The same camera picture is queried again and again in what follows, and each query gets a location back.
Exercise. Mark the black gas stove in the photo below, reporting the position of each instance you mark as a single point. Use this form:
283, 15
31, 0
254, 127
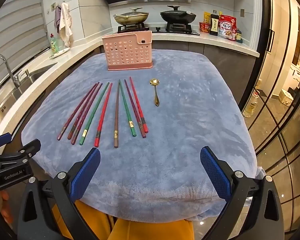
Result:
157, 28

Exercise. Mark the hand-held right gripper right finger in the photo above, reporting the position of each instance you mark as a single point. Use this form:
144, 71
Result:
212, 170

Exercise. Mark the green dish soap bottle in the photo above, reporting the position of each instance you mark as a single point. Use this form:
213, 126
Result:
55, 45

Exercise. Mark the green chopstick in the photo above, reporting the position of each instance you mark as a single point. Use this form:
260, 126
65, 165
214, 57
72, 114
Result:
95, 113
126, 107

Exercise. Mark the grey window blinds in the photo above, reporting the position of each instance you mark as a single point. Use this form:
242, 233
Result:
15, 25

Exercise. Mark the white box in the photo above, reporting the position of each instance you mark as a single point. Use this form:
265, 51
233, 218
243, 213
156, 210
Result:
285, 96

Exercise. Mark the dark soy sauce bottle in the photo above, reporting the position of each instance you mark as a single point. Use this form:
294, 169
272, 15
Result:
214, 25

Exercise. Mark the purple hanging cloth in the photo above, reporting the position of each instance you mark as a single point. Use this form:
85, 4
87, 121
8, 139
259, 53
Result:
57, 17

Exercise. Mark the grey-blue fleece blanket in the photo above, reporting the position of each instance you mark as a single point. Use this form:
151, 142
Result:
170, 135

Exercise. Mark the yellow snack packet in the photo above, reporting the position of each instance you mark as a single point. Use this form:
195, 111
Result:
207, 17

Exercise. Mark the red and white cereal bag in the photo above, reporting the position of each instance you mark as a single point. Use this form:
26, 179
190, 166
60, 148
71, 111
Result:
227, 28

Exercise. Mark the glass sliding door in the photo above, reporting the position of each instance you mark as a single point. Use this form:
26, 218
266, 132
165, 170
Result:
277, 55

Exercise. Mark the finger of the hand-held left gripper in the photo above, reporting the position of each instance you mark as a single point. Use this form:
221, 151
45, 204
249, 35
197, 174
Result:
1, 140
27, 147

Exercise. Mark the chrome kitchen faucet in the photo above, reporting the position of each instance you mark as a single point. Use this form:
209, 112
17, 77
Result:
7, 67

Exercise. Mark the steel kitchen sink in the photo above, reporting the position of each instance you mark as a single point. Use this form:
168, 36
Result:
37, 76

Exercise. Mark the cooking oil bottle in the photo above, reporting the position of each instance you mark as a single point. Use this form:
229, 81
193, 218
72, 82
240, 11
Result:
250, 105

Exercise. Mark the gold flower spoon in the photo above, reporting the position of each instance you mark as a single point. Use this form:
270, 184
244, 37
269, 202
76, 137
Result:
155, 95

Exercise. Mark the grey wall socket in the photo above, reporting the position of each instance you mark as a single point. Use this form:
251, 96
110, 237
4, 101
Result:
242, 13

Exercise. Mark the beige wok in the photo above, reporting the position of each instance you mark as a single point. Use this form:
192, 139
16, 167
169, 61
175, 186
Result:
133, 20

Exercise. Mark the brown chopstick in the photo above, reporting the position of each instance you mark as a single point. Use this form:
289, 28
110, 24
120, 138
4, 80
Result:
117, 115

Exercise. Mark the black wok lid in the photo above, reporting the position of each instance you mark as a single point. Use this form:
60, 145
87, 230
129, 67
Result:
177, 11

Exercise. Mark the red instant noodle cup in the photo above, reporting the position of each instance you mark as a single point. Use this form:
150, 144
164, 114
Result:
204, 27

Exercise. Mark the white hanging towel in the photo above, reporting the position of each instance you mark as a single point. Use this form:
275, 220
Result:
66, 25

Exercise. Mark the white kitchen counter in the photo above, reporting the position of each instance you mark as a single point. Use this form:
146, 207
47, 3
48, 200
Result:
72, 55

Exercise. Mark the person's left hand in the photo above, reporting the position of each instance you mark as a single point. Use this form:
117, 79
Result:
7, 205

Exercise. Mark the black wok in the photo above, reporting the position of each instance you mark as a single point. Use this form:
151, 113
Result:
177, 18

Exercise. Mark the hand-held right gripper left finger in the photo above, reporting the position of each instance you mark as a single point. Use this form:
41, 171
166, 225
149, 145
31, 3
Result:
86, 172

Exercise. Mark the patterned white plate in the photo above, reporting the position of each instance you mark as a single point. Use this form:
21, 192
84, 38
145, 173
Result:
61, 52

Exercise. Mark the glass lid of beige wok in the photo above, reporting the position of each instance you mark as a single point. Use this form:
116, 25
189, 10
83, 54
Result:
135, 13

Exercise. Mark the pink perforated utensil holder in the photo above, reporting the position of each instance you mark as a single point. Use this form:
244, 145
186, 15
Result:
127, 52

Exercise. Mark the person's yellow trousers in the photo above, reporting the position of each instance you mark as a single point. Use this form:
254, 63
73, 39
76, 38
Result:
150, 230

